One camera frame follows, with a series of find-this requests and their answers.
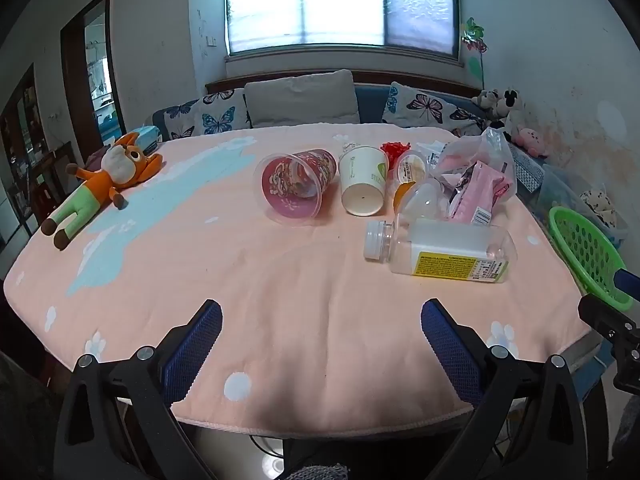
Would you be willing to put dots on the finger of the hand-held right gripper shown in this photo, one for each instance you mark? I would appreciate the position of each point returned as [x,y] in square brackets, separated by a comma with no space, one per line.
[610,317]
[629,282]

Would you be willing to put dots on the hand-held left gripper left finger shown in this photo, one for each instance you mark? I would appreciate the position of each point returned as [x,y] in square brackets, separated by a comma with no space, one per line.
[200,340]

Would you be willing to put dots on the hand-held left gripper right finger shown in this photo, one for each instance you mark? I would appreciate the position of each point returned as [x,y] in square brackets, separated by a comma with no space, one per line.
[450,350]

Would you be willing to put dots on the green plastic basket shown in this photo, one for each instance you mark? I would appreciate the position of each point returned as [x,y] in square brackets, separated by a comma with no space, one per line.
[585,250]

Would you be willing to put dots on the clear plastic bottle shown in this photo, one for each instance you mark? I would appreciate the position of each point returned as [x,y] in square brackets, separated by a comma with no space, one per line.
[450,245]

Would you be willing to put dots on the clear plastic dome lid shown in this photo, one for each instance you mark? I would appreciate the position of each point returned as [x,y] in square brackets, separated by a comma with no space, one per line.
[425,200]

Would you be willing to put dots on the orange plastic piece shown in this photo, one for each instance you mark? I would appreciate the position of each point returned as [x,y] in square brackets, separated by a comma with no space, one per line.
[401,195]

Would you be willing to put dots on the pink snack packet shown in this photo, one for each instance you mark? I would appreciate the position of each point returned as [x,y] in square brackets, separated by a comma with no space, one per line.
[480,190]

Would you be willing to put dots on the small clear jelly cup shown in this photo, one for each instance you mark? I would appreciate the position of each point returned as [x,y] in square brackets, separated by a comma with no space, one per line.
[410,167]

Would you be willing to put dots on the pink printed plastic cup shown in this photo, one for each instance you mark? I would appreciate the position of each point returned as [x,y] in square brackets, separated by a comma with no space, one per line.
[300,180]

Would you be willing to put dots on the white paper cup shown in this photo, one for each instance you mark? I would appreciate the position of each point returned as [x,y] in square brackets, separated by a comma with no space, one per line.
[362,175]

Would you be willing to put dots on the small white carton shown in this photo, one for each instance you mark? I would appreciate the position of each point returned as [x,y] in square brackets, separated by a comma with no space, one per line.
[432,152]

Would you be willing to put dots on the clear plastic bag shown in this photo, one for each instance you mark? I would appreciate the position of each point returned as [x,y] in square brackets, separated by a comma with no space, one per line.
[470,152]

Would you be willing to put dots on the red plastic net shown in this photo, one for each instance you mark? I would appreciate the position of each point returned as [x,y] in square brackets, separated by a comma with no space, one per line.
[392,150]

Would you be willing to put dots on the beige printed cloth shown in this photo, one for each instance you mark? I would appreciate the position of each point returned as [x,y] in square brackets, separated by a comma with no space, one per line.
[600,202]

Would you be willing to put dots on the peach blanket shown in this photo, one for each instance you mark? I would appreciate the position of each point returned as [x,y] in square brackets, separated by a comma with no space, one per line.
[300,285]

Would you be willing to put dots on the clear plastic storage box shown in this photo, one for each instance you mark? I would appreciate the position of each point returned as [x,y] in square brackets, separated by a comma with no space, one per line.
[555,185]

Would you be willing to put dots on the grey checked cloth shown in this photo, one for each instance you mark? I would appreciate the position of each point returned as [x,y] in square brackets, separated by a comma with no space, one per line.
[527,170]

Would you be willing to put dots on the pink round plush toy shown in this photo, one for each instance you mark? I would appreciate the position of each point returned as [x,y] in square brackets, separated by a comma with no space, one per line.
[531,140]

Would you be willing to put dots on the person's grey knit clothing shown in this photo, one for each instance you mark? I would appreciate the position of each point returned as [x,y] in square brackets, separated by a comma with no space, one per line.
[320,472]

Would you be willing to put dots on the orange fox plush toy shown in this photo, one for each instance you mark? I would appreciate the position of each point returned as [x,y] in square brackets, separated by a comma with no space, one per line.
[95,185]

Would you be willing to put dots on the blue tissue pack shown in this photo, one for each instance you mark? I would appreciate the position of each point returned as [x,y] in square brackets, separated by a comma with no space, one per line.
[147,140]

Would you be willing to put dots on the black white plush toy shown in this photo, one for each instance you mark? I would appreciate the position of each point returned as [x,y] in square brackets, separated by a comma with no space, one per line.
[510,105]

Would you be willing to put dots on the butterfly print pillow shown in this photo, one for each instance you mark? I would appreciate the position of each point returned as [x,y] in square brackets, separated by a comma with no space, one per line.
[215,115]
[430,107]

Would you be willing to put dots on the dark wooden chair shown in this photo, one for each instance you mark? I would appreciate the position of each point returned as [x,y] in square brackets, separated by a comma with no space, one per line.
[50,170]

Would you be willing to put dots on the grey plush toy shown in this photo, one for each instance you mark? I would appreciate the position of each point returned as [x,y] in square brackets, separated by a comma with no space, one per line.
[484,99]

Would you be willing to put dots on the beige cushion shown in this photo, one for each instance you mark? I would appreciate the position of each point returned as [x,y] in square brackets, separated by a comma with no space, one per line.
[300,100]

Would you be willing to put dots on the dark wooden shelf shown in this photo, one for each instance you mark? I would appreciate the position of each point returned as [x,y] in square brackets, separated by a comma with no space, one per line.
[20,135]

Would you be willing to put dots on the colourful pinwheel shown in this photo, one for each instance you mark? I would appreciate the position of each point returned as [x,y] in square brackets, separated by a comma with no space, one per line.
[472,37]

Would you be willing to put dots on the large window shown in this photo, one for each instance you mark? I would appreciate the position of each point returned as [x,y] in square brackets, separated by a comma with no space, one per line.
[340,5]

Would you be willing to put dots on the brown wooden door frame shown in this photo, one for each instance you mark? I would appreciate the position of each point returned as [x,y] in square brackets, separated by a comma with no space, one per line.
[75,110]

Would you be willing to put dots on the white light switch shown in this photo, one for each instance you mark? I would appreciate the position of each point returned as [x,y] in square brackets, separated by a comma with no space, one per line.
[212,40]

